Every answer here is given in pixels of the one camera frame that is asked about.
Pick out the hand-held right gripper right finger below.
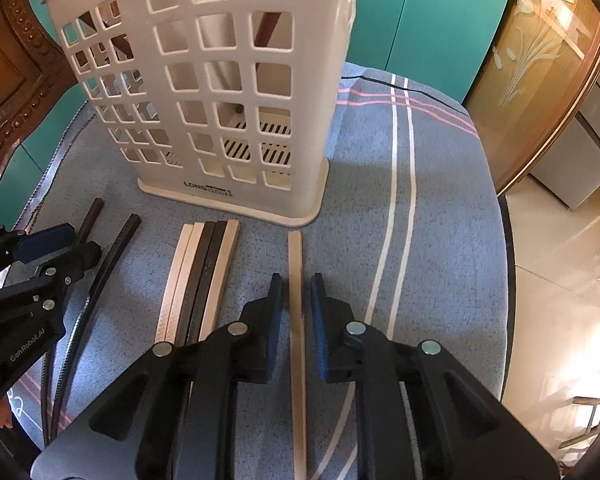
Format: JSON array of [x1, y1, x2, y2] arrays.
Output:
[[310, 274, 561, 480]]

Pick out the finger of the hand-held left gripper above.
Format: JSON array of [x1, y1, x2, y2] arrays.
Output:
[[0, 241, 102, 312], [0, 225, 75, 281]]

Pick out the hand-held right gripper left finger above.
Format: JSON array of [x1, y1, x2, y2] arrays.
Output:
[[35, 274, 284, 480]]

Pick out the dark chopstick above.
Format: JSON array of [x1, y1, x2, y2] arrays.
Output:
[[41, 198, 104, 451], [187, 219, 228, 346], [49, 214, 142, 443], [175, 220, 217, 348]]

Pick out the beige chopstick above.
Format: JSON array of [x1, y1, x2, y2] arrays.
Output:
[[152, 223, 195, 348], [200, 219, 242, 341], [287, 230, 308, 480]]

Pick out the white strip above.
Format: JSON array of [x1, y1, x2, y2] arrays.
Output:
[[166, 222, 206, 348]]

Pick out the white plastic utensil basket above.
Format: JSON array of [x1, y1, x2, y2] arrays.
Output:
[[40, 0, 366, 227]]

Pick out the carved wooden chair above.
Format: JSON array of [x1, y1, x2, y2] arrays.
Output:
[[0, 0, 131, 221]]

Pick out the blue striped cloth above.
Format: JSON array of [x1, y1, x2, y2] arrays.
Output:
[[0, 62, 518, 480]]

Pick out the reddish brown chopstick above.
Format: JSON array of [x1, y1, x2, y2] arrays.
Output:
[[235, 0, 296, 113]]

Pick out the grey cabinet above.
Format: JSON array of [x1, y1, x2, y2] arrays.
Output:
[[527, 67, 600, 211]]

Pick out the wooden framed glass door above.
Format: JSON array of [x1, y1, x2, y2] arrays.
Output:
[[462, 0, 600, 196]]

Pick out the teal cabinet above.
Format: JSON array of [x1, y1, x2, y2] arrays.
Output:
[[10, 0, 511, 196]]

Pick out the wooden furniture frame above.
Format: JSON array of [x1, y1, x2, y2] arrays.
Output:
[[557, 365, 600, 453]]

